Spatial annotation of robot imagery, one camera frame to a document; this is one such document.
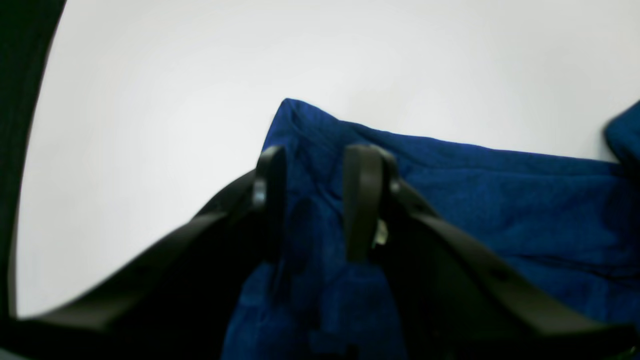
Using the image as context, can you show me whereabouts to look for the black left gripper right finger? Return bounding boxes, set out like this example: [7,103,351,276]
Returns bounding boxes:
[342,145,639,360]

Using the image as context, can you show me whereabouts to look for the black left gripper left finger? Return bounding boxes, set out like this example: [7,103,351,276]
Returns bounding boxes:
[1,145,287,360]

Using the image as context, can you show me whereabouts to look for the blue long-sleeve shirt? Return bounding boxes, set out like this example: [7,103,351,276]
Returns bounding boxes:
[221,99,640,360]

